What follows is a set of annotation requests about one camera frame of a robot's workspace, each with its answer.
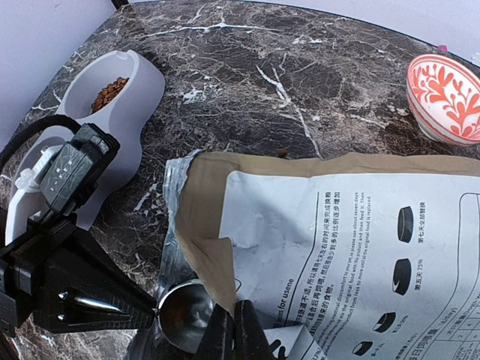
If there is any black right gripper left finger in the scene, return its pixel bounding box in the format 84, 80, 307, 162
194, 304, 235, 360

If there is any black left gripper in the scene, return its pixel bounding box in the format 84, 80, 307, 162
1, 220, 156, 338

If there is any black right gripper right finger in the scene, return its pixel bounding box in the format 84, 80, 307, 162
234, 300, 274, 360

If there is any silver metal scoop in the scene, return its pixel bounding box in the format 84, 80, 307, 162
158, 279, 215, 354

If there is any brown pet food bag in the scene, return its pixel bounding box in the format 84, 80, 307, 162
127, 149, 480, 360

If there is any translucent double pet bowl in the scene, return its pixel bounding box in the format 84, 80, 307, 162
4, 50, 165, 244

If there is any brown pet food kibble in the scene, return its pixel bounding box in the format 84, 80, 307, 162
91, 77, 129, 113

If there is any red patterned bowl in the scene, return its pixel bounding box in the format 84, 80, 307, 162
406, 54, 479, 146

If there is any black corner frame post left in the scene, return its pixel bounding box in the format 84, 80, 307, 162
110, 0, 130, 10

